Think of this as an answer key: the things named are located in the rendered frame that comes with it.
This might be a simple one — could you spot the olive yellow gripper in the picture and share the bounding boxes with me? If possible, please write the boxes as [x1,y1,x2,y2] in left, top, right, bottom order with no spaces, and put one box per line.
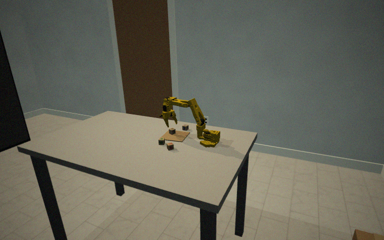
[159,109,178,128]

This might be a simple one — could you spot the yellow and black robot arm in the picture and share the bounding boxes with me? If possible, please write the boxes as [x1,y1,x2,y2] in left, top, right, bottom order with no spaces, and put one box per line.
[162,97,220,148]

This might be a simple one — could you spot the tan flat mat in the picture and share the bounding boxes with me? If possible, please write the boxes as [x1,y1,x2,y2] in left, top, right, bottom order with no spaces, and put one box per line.
[161,130,190,142]

